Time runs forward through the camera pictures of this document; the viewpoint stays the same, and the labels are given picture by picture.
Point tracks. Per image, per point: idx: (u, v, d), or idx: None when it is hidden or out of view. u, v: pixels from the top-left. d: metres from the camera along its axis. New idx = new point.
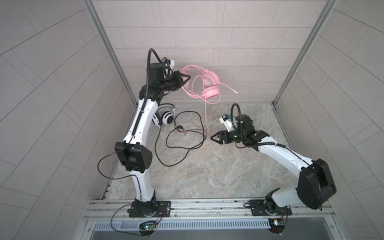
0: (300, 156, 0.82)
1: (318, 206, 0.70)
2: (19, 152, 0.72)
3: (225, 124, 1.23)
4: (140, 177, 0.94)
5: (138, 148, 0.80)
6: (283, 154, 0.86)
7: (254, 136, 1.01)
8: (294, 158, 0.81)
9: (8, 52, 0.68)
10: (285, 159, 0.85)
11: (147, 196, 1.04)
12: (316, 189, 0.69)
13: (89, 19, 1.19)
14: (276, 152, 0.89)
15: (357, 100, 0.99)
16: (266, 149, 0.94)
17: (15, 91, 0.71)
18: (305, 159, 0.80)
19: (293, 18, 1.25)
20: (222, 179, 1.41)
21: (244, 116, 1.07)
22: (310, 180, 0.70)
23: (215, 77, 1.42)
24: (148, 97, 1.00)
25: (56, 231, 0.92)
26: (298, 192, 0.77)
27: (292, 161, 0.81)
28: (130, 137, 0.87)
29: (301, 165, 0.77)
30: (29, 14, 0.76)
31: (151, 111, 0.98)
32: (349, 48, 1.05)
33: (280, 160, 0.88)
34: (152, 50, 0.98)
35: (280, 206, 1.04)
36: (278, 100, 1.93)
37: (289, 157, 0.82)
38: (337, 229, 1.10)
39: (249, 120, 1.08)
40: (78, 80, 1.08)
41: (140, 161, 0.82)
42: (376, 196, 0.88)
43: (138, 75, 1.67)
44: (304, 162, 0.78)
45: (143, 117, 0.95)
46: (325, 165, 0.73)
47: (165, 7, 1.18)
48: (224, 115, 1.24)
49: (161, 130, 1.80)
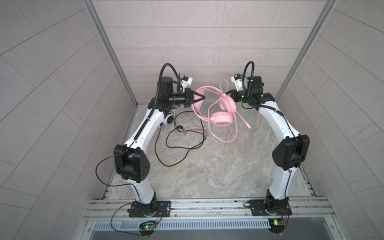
0: (290, 127, 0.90)
1: (283, 166, 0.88)
2: (19, 152, 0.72)
3: (236, 83, 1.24)
4: (137, 185, 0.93)
5: (137, 154, 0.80)
6: (278, 122, 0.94)
7: (261, 96, 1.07)
8: (284, 127, 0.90)
9: (8, 51, 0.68)
10: (277, 126, 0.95)
11: (146, 199, 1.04)
12: (289, 153, 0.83)
13: (89, 20, 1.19)
14: (273, 117, 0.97)
15: (357, 100, 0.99)
16: (266, 113, 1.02)
17: (14, 91, 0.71)
18: (294, 131, 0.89)
19: (293, 18, 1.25)
20: (222, 179, 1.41)
21: (256, 77, 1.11)
22: (287, 147, 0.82)
23: (231, 104, 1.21)
24: (156, 108, 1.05)
25: (56, 231, 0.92)
26: (273, 154, 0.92)
27: (281, 129, 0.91)
28: (131, 141, 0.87)
29: (287, 134, 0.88)
30: (29, 14, 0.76)
31: (156, 121, 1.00)
32: (349, 47, 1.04)
33: (272, 124, 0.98)
34: (167, 64, 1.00)
35: (277, 198, 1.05)
36: (279, 100, 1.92)
37: (280, 125, 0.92)
38: (337, 229, 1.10)
39: (260, 81, 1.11)
40: (78, 80, 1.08)
41: (136, 171, 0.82)
42: (377, 197, 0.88)
43: (137, 75, 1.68)
44: (290, 132, 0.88)
45: (148, 125, 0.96)
46: (308, 140, 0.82)
47: (165, 7, 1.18)
48: (236, 74, 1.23)
49: (161, 130, 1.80)
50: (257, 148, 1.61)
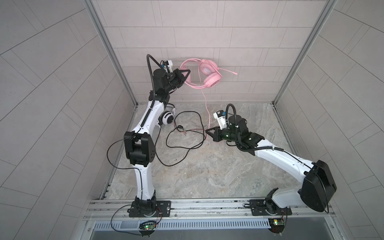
0: (300, 159, 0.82)
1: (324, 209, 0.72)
2: (19, 152, 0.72)
3: (219, 120, 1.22)
4: (143, 171, 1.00)
5: (145, 138, 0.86)
6: (283, 159, 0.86)
7: (249, 140, 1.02)
8: (295, 163, 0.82)
9: (8, 51, 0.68)
10: (286, 164, 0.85)
11: (148, 194, 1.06)
12: (321, 192, 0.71)
13: (89, 19, 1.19)
14: (275, 156, 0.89)
15: (357, 100, 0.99)
16: (264, 153, 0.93)
17: (14, 91, 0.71)
18: (306, 162, 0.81)
19: (293, 18, 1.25)
20: (222, 179, 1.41)
21: (239, 119, 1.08)
22: (315, 185, 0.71)
23: (213, 64, 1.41)
24: (157, 99, 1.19)
25: (56, 231, 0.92)
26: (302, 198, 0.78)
27: (293, 166, 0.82)
28: (139, 128, 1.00)
29: (303, 170, 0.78)
30: (29, 14, 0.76)
31: (158, 110, 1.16)
32: (349, 48, 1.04)
33: (280, 164, 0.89)
34: (149, 56, 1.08)
35: (281, 207, 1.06)
36: (279, 100, 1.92)
37: (290, 162, 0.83)
38: (337, 229, 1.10)
39: (244, 123, 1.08)
40: (78, 80, 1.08)
41: (145, 153, 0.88)
42: (376, 196, 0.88)
43: (137, 74, 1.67)
44: (305, 167, 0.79)
45: (151, 114, 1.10)
46: (326, 166, 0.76)
47: (165, 7, 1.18)
48: (219, 111, 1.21)
49: (161, 129, 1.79)
50: None
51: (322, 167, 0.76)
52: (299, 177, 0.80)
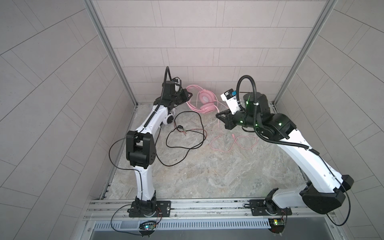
0: (331, 171, 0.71)
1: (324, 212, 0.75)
2: (19, 152, 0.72)
3: (229, 103, 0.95)
4: (143, 173, 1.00)
5: (147, 138, 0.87)
6: (314, 166, 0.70)
7: (278, 125, 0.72)
8: (326, 174, 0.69)
9: (8, 51, 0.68)
10: (314, 171, 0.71)
11: (147, 195, 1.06)
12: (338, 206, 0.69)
13: (89, 19, 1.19)
14: (306, 158, 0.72)
15: (357, 100, 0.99)
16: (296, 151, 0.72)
17: (14, 91, 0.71)
18: (337, 176, 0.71)
19: (292, 18, 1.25)
20: (222, 179, 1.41)
21: (259, 96, 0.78)
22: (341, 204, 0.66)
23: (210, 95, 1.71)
24: (162, 104, 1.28)
25: (56, 231, 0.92)
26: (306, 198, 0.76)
27: (323, 177, 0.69)
28: (142, 128, 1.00)
29: (334, 185, 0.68)
30: (29, 14, 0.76)
31: (162, 114, 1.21)
32: (349, 47, 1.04)
33: (305, 166, 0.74)
34: (168, 68, 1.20)
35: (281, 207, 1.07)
36: (278, 100, 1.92)
37: (322, 172, 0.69)
38: (337, 229, 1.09)
39: (265, 101, 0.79)
40: (78, 80, 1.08)
41: (146, 154, 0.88)
42: (377, 196, 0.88)
43: (137, 75, 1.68)
44: (335, 181, 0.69)
45: (155, 116, 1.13)
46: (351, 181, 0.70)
47: (165, 7, 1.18)
48: (226, 91, 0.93)
49: (161, 130, 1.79)
50: (257, 148, 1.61)
51: (349, 185, 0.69)
52: (321, 187, 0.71)
